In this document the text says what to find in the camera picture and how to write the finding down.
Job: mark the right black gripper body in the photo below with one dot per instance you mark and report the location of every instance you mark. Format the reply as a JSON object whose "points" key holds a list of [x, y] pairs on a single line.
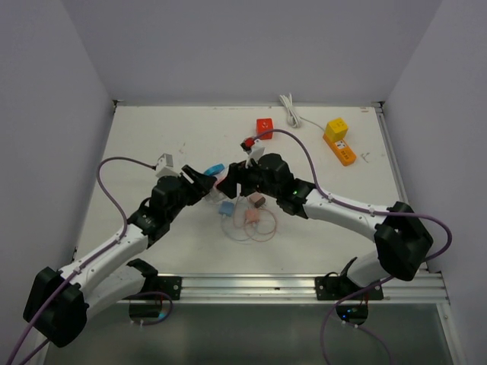
{"points": [[252, 178]]}

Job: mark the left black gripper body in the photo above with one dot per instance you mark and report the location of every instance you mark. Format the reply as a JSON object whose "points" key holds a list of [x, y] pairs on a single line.
{"points": [[189, 194]]}

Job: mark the bright blue plug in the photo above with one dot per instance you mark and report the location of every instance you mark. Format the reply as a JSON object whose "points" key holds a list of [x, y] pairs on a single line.
{"points": [[215, 169]]}

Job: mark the blue usb charger plug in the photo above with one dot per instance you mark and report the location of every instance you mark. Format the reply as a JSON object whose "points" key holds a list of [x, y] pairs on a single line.
{"points": [[226, 209]]}

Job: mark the brown usb charger plug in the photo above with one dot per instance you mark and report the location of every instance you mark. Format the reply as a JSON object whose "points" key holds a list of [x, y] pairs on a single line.
{"points": [[256, 200]]}

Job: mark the pink usb charger plug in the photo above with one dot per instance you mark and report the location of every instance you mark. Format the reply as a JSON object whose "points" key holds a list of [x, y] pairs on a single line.
{"points": [[252, 216]]}

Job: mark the red cube socket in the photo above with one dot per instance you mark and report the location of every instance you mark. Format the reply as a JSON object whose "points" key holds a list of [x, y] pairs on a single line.
{"points": [[264, 127]]}

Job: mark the pink blue white adapter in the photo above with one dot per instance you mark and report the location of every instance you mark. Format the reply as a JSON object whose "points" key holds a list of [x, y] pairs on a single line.
{"points": [[215, 196]]}

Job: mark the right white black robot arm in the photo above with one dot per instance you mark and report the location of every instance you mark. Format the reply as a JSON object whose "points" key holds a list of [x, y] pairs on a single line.
{"points": [[400, 238]]}

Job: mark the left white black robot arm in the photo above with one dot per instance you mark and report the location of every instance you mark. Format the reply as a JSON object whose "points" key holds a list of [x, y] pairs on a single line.
{"points": [[62, 301]]}

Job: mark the yellow cube socket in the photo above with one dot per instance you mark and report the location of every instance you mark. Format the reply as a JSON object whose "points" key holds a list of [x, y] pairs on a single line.
{"points": [[336, 129]]}

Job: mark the orange power strip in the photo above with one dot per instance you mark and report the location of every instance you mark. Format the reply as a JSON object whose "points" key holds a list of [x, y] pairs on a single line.
{"points": [[341, 150]]}

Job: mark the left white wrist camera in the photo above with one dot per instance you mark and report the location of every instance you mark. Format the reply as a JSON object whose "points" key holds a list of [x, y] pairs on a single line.
{"points": [[165, 166]]}

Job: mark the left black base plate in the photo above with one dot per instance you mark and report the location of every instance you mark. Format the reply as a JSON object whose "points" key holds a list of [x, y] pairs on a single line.
{"points": [[167, 287]]}

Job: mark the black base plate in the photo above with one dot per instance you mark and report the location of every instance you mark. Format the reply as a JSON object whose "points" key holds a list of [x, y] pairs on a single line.
{"points": [[327, 287], [167, 287]]}

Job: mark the aluminium front rail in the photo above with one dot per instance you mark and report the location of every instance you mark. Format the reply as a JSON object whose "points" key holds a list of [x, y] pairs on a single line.
{"points": [[426, 288]]}

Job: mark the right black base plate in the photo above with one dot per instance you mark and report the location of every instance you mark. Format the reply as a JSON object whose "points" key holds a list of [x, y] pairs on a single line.
{"points": [[327, 287]]}

